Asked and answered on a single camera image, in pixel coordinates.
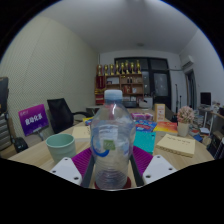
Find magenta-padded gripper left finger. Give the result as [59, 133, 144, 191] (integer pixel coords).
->
[49, 146, 98, 189]

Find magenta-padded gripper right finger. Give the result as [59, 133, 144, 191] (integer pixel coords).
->
[128, 145, 178, 188]

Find clear plastic water bottle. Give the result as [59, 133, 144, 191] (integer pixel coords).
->
[89, 89, 137, 191]

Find light green cup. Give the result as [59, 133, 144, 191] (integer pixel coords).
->
[45, 133, 77, 164]

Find pale yellow notebook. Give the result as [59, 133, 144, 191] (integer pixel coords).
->
[155, 133, 197, 158]
[71, 125, 92, 140]

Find teal book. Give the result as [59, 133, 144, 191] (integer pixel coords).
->
[133, 130, 157, 155]

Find orange book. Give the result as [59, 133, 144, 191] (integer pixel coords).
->
[153, 121, 179, 134]

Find blue colourful book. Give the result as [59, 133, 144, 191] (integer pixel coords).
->
[134, 119, 158, 133]

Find black office chair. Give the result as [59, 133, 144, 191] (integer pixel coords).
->
[46, 97, 93, 135]

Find pink packet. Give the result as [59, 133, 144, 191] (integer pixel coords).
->
[130, 112, 154, 122]

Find brown cardboard box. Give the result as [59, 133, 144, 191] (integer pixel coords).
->
[153, 103, 167, 123]

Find purple sign board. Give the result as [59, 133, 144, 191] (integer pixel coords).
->
[17, 103, 50, 137]

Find pink flowers in white pot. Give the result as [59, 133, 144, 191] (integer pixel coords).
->
[176, 105, 196, 138]

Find white box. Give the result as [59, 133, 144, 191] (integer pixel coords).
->
[138, 97, 154, 110]

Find grey striped cushion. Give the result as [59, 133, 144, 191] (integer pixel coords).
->
[0, 113, 13, 151]

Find cluttered side desk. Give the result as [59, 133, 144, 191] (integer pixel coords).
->
[196, 104, 224, 158]

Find black computer monitor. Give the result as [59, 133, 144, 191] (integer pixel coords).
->
[199, 92, 212, 108]

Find dark glass door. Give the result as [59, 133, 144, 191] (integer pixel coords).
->
[114, 57, 173, 109]

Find wooden shelf unit with trophies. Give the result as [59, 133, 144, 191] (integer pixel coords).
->
[94, 59, 145, 106]

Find white wall air conditioner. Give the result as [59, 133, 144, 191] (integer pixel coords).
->
[179, 54, 195, 69]

